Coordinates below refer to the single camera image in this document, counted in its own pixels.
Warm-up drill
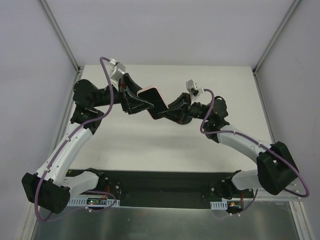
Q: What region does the black phone stand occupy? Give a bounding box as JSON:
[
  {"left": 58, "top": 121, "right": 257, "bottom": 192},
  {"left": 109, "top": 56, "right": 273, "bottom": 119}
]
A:
[{"left": 176, "top": 116, "right": 193, "bottom": 125}]

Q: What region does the black phone pink case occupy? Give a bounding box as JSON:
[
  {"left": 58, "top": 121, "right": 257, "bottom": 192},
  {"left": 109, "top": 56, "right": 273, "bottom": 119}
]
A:
[{"left": 137, "top": 86, "right": 168, "bottom": 120}]

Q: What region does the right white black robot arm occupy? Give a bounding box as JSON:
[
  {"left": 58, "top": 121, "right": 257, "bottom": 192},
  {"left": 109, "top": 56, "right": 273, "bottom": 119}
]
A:
[{"left": 159, "top": 93, "right": 299, "bottom": 199}]

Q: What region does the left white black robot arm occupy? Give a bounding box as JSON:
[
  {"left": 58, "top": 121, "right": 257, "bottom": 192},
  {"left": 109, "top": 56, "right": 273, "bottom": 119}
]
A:
[{"left": 21, "top": 73, "right": 154, "bottom": 214}]

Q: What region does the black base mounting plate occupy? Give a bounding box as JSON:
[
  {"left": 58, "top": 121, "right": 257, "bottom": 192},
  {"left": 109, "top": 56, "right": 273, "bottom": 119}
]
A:
[{"left": 66, "top": 168, "right": 260, "bottom": 208}]

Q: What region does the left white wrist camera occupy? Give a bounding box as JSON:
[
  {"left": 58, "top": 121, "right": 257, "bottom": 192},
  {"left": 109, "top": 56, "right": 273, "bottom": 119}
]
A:
[{"left": 108, "top": 58, "right": 126, "bottom": 87}]

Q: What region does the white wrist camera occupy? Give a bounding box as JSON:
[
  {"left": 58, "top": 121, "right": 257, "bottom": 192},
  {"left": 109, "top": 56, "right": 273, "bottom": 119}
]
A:
[
  {"left": 185, "top": 79, "right": 204, "bottom": 98},
  {"left": 108, "top": 58, "right": 126, "bottom": 87}
]

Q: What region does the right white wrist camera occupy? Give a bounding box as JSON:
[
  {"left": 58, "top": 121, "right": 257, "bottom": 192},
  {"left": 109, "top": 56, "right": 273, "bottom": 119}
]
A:
[{"left": 185, "top": 79, "right": 204, "bottom": 98}]

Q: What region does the left aluminium frame post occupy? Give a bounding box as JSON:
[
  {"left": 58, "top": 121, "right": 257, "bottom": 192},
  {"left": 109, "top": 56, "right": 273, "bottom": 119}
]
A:
[{"left": 37, "top": 0, "right": 82, "bottom": 73}]

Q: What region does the aluminium frame post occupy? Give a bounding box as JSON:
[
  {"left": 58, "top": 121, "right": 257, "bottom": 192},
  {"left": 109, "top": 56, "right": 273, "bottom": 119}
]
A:
[
  {"left": 252, "top": 0, "right": 303, "bottom": 76},
  {"left": 37, "top": 0, "right": 82, "bottom": 73}
]

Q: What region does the right white cable duct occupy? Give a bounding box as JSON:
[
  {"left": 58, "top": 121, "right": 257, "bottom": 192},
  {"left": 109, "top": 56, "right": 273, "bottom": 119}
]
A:
[{"left": 210, "top": 200, "right": 228, "bottom": 211}]

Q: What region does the white cable duct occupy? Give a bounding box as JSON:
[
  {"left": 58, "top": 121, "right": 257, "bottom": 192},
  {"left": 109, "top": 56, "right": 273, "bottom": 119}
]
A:
[
  {"left": 67, "top": 197, "right": 120, "bottom": 208},
  {"left": 210, "top": 200, "right": 228, "bottom": 211}
]

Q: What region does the left white cable duct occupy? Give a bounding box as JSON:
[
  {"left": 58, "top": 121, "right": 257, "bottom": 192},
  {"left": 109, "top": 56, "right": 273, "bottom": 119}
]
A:
[{"left": 67, "top": 197, "right": 120, "bottom": 208}]

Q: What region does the right aluminium frame post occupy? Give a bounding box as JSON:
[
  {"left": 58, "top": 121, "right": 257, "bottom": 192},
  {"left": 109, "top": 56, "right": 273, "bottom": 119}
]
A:
[{"left": 252, "top": 0, "right": 303, "bottom": 76}]

